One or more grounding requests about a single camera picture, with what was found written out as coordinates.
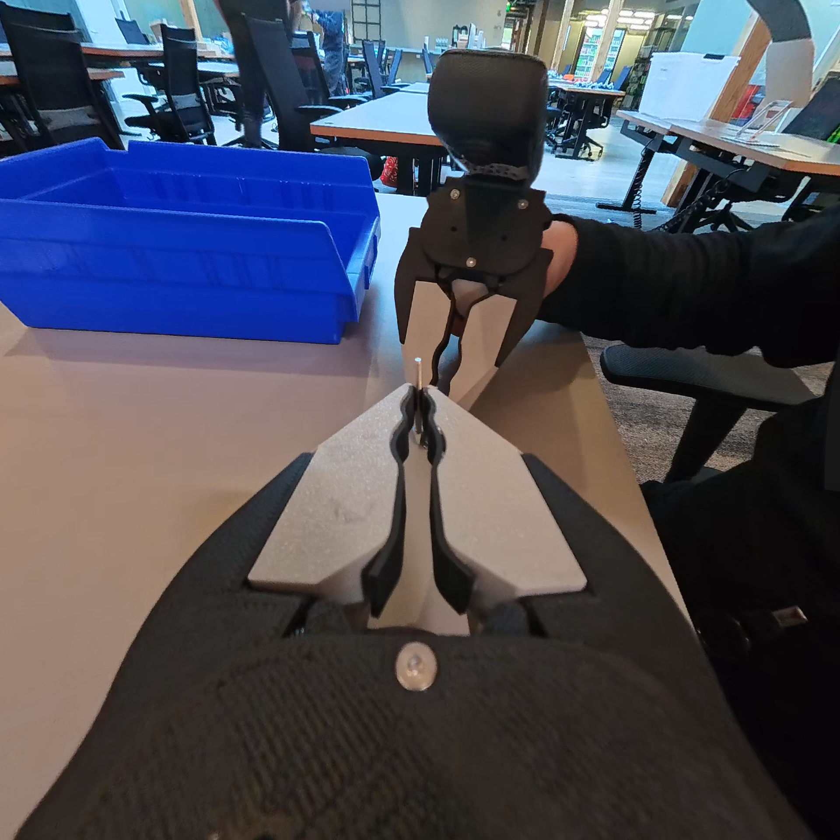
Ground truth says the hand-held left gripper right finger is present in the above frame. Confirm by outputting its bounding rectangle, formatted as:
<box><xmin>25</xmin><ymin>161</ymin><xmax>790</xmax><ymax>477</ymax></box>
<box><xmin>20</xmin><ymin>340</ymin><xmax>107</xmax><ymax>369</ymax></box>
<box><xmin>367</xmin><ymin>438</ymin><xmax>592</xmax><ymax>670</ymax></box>
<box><xmin>423</xmin><ymin>384</ymin><xmax>589</xmax><ymax>618</ymax></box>

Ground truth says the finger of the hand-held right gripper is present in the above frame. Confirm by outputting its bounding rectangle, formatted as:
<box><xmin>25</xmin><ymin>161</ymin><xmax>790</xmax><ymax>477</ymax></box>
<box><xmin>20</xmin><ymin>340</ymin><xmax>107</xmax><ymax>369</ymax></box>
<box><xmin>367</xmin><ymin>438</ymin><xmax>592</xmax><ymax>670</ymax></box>
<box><xmin>436</xmin><ymin>294</ymin><xmax>521</xmax><ymax>412</ymax></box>
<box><xmin>400</xmin><ymin>280</ymin><xmax>457</xmax><ymax>388</ymax></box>

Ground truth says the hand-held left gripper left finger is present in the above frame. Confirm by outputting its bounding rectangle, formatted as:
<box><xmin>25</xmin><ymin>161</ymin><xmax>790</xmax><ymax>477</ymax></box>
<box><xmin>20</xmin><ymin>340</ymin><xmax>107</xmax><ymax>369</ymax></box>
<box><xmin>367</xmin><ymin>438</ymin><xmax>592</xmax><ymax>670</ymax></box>
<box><xmin>245</xmin><ymin>382</ymin><xmax>413</xmax><ymax>621</ymax></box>

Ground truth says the person's right forearm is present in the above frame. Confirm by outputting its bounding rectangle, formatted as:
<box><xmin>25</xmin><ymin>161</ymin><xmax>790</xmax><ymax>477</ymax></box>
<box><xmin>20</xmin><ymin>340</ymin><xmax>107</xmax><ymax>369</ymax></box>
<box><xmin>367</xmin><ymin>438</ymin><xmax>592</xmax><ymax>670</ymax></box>
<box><xmin>537</xmin><ymin>203</ymin><xmax>840</xmax><ymax>368</ymax></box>

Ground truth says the wood-edged background desk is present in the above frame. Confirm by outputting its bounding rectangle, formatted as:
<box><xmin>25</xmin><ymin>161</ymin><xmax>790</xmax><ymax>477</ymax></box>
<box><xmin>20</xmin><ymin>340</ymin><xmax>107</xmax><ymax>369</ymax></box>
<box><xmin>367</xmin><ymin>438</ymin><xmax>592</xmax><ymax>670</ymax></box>
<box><xmin>310</xmin><ymin>82</ymin><xmax>454</xmax><ymax>194</ymax></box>
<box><xmin>597</xmin><ymin>108</ymin><xmax>840</xmax><ymax>231</ymax></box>

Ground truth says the person's right hand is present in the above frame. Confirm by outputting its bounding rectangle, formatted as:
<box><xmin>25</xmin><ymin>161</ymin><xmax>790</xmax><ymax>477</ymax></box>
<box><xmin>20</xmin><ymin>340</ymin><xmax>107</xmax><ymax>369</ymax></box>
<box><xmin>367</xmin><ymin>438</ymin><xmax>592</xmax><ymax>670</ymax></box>
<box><xmin>538</xmin><ymin>218</ymin><xmax>581</xmax><ymax>301</ymax></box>

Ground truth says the white cardboard box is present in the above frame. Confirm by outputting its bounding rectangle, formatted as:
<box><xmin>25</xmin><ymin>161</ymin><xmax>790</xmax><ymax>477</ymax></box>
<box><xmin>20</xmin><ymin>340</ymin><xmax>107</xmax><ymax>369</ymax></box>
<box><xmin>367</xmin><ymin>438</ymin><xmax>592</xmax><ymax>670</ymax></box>
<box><xmin>638</xmin><ymin>52</ymin><xmax>741</xmax><ymax>122</ymax></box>

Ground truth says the wooden pillar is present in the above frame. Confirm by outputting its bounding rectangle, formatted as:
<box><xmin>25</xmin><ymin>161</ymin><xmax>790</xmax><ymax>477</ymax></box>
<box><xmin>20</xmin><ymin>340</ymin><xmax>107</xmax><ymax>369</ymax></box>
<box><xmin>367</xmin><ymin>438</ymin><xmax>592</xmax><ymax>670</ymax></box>
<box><xmin>663</xmin><ymin>16</ymin><xmax>772</xmax><ymax>207</ymax></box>

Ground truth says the person's body in black clothes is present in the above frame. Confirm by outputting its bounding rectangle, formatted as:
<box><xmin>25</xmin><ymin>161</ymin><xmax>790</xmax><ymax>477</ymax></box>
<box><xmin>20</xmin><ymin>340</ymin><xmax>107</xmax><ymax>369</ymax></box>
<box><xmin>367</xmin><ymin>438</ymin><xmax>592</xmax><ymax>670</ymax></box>
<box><xmin>640</xmin><ymin>394</ymin><xmax>840</xmax><ymax>840</ymax></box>

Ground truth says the large blue plastic bin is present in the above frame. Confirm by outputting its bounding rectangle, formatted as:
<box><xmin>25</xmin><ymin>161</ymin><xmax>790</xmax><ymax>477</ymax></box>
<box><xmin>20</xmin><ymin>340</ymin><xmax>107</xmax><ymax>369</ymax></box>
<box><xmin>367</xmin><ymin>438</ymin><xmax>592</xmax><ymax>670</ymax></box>
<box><xmin>0</xmin><ymin>136</ymin><xmax>382</xmax><ymax>345</ymax></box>

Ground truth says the clear acrylic sign holder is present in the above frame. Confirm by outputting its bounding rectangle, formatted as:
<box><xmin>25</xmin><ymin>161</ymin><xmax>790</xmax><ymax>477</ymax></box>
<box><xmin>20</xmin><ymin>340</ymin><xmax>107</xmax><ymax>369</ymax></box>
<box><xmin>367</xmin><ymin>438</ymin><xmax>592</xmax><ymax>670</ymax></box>
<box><xmin>735</xmin><ymin>98</ymin><xmax>793</xmax><ymax>144</ymax></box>

